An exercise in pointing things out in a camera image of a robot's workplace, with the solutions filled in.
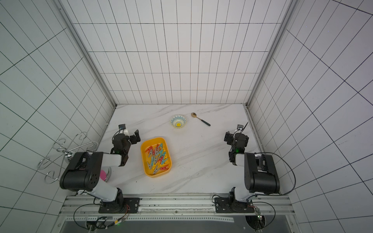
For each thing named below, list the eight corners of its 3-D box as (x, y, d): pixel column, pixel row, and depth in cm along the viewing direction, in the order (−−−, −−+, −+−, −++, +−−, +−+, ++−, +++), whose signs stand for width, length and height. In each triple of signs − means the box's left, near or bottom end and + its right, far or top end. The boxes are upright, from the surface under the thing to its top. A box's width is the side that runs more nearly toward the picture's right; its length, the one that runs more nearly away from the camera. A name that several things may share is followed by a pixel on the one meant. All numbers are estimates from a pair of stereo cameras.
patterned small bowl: (170, 127, 106) (170, 124, 103) (171, 117, 113) (171, 114, 110) (186, 127, 106) (186, 124, 103) (186, 117, 113) (186, 114, 110)
